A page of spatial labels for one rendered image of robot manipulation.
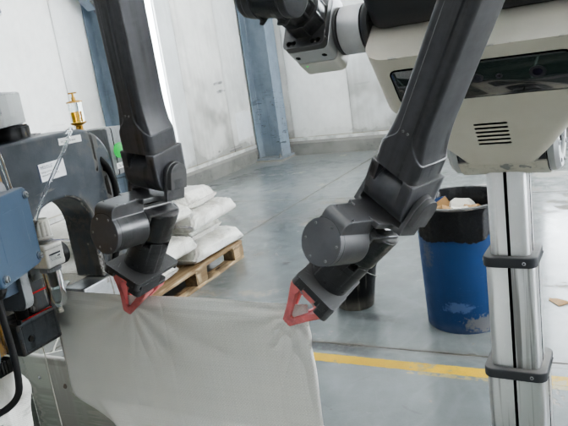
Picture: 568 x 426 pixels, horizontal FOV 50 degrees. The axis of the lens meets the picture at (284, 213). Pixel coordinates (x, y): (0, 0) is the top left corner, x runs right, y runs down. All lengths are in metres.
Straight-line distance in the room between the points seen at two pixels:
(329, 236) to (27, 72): 5.87
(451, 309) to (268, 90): 6.92
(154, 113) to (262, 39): 8.75
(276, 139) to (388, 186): 8.94
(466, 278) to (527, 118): 1.94
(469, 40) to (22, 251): 0.52
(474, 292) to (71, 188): 2.30
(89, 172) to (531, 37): 0.77
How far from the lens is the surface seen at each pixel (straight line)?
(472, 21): 0.62
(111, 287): 1.19
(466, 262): 3.02
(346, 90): 9.34
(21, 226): 0.74
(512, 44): 1.05
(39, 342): 1.08
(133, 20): 0.84
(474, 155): 1.26
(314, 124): 9.61
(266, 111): 9.65
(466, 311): 3.13
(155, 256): 0.93
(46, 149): 1.09
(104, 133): 1.19
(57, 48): 6.77
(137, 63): 0.84
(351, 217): 0.68
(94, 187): 1.16
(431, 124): 0.66
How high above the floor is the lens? 1.39
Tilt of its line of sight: 13 degrees down
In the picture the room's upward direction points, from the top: 8 degrees counter-clockwise
